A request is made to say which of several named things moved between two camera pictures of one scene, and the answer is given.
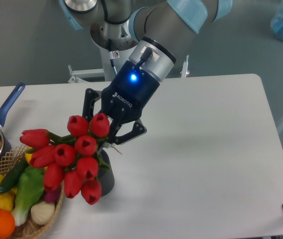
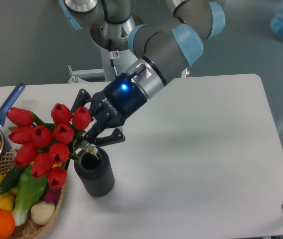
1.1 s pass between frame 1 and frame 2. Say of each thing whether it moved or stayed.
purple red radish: stayed
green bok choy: stayed
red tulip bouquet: moved
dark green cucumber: stayed
